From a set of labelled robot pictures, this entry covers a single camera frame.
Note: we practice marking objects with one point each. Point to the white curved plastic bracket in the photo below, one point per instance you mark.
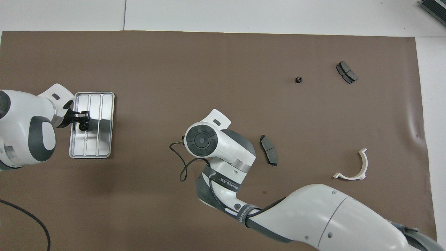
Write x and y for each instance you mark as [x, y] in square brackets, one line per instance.
[364, 165]

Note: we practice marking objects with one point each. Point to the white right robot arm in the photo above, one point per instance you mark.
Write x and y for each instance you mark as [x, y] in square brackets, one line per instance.
[331, 216]

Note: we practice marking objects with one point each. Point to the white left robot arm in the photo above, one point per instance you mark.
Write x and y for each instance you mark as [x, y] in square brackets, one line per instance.
[21, 129]

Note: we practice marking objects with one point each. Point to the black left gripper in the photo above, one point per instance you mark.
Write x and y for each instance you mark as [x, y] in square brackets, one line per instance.
[66, 119]

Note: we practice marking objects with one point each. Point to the silver metal tray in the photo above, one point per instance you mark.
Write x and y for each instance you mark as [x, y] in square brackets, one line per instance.
[101, 139]

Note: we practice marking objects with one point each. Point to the brown paper table mat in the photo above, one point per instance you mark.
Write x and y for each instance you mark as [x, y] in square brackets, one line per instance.
[174, 69]

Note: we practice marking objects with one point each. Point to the dark grey brake pad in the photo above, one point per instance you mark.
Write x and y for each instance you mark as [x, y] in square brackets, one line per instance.
[269, 150]
[346, 72]

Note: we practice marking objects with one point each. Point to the grey ribbed device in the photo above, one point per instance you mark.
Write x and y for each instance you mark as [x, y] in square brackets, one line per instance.
[435, 8]

